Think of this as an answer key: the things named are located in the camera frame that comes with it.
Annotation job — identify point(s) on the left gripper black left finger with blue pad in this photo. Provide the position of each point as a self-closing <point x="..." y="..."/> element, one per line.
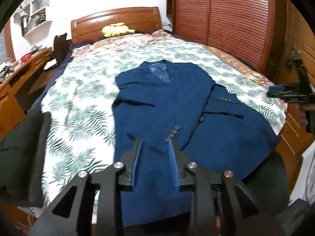
<point x="71" y="211"/>

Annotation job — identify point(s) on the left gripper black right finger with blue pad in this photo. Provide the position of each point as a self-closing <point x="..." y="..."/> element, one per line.
<point x="221" y="203"/>

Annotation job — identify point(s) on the navy blue suit jacket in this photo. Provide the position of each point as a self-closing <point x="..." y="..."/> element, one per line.
<point x="159" y="101"/>

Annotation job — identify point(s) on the black garment on bed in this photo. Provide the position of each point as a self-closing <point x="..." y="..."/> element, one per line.
<point x="22" y="160"/>

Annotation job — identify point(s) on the palm leaf print bedspread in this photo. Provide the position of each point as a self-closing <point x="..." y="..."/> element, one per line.
<point x="82" y="133"/>

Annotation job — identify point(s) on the brown louvered wardrobe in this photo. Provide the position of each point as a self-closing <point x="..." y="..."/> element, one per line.
<point x="242" y="28"/>

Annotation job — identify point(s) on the wooden desk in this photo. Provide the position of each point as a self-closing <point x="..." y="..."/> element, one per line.
<point x="16" y="95"/>

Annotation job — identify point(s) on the floral pillow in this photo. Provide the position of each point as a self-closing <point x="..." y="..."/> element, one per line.
<point x="119" y="43"/>

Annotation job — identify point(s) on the red basket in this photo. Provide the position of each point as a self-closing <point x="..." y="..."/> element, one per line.
<point x="26" y="57"/>

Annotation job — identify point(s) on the dark wooden chair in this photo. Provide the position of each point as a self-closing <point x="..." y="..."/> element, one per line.
<point x="59" y="52"/>

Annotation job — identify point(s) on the wooden bed headboard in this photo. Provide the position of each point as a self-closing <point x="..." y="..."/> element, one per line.
<point x="88" y="28"/>

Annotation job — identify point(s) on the yellow plush toy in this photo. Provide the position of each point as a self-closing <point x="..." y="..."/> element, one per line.
<point x="116" y="29"/>

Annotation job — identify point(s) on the white wall shelf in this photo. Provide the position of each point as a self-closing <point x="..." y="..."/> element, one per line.
<point x="31" y="15"/>

